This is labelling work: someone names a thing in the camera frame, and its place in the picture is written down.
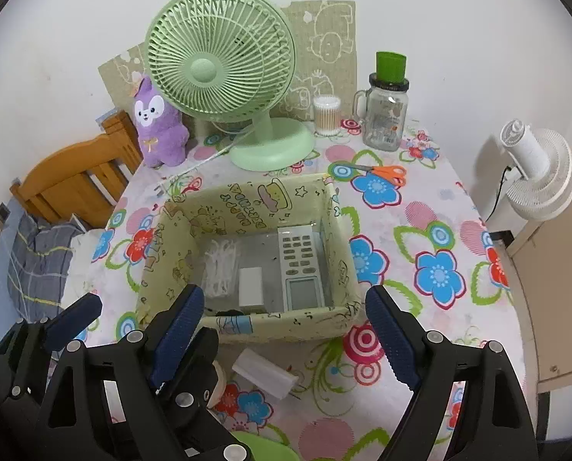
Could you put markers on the glass mug jar green lid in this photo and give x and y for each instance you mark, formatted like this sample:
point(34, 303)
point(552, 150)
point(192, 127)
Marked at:
point(384, 115)

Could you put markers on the cotton swab jar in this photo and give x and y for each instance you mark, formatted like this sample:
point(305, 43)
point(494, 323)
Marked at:
point(327, 117)

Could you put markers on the green heart shaped pad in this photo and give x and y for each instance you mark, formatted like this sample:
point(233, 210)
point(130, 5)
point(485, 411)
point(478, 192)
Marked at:
point(267, 449)

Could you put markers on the wall socket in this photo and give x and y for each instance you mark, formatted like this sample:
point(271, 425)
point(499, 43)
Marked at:
point(2, 212)

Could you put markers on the white floor fan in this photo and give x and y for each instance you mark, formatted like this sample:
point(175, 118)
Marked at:
point(550, 173)

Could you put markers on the printed cardboard panel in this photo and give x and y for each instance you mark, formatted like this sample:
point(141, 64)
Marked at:
point(324, 43)

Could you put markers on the orange scissors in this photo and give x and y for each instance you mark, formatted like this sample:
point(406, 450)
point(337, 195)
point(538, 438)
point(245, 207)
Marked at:
point(391, 173)

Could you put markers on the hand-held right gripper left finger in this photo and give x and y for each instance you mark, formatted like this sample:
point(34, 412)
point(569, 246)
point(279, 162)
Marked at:
point(180, 331)

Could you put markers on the wooden chair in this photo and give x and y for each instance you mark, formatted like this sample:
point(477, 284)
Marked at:
point(70, 177)

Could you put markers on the grey plaid blanket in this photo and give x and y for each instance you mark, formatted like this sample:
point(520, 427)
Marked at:
point(36, 259)

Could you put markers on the small white box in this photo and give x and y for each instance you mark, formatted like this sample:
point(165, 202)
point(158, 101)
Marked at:
point(251, 288)

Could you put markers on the green desk fan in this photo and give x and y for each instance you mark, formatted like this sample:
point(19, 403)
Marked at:
point(204, 72)

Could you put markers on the beige bear-shaped mirror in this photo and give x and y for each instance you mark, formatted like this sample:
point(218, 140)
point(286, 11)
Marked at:
point(218, 386)

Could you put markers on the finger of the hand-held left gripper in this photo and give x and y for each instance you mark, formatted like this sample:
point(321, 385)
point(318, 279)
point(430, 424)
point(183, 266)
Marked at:
point(74, 315)
point(204, 355)

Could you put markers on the white remote control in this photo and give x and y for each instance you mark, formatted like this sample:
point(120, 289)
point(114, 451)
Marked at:
point(298, 259)

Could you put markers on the yellow printed storage box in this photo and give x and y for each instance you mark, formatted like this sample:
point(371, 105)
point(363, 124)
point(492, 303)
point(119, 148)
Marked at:
point(286, 329)

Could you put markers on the purple plush toy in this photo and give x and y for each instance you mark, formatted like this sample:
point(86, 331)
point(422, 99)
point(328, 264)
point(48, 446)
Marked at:
point(158, 129)

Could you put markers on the long white box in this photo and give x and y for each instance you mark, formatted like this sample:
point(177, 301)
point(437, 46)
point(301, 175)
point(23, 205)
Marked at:
point(267, 374)

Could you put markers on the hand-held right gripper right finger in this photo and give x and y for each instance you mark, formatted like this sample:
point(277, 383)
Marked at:
point(391, 341)

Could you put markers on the beige door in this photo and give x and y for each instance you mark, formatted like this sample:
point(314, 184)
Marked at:
point(564, 297)

